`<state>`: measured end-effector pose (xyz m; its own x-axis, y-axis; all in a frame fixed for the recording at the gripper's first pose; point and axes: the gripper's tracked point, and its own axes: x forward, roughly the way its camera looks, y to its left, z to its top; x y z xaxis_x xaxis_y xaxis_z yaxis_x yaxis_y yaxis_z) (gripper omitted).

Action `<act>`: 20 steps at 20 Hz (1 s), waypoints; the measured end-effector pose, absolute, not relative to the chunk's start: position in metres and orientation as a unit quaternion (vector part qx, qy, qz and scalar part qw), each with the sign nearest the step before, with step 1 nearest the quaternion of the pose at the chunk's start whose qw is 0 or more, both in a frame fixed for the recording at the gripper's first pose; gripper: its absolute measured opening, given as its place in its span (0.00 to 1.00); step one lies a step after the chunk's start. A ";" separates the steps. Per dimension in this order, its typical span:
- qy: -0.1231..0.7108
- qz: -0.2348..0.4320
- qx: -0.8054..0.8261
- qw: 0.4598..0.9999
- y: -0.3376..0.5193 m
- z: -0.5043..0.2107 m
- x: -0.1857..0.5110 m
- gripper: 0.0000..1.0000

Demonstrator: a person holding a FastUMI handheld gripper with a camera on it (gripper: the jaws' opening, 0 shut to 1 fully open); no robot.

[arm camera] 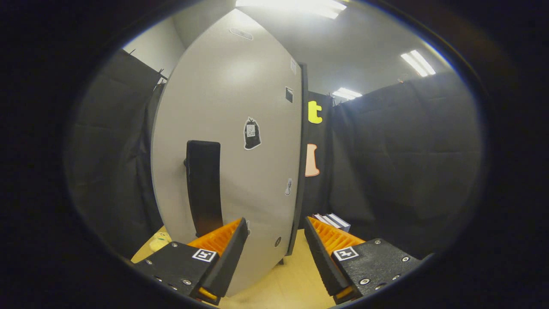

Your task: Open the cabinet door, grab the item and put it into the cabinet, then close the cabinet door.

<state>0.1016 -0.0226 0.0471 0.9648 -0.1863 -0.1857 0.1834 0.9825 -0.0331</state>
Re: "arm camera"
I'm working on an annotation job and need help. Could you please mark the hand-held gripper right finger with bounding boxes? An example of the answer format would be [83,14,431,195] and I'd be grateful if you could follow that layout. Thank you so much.
[304,216,423,305]

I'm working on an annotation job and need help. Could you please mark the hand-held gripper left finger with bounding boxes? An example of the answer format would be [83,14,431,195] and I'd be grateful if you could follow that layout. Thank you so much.
[133,217,249,306]

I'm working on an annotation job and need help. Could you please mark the black door handle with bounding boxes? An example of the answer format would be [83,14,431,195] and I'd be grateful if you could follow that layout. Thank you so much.
[184,140,223,238]

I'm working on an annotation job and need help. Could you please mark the beige cabinet door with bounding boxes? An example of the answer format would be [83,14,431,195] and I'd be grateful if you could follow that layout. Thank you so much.
[151,9,303,297]

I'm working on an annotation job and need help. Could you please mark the yellow plush toy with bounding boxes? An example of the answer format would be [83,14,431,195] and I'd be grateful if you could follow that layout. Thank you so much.
[149,232,172,252]

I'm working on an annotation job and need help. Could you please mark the dark grey cabinet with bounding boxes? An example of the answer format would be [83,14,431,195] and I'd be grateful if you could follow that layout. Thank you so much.
[279,62,310,266]

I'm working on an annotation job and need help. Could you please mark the black backdrop cloth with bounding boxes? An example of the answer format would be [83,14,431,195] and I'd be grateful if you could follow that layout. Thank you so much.
[64,49,485,258]

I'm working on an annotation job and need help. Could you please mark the small ceiling light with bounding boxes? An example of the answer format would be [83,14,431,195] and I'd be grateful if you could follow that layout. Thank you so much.
[332,87,363,100]

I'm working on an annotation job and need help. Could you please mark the twin-strip ceiling light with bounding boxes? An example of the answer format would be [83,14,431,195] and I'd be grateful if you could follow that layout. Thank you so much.
[401,49,437,77]

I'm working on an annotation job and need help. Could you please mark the large ceiling light panel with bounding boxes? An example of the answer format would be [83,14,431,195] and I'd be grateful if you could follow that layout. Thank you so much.
[235,0,347,20]

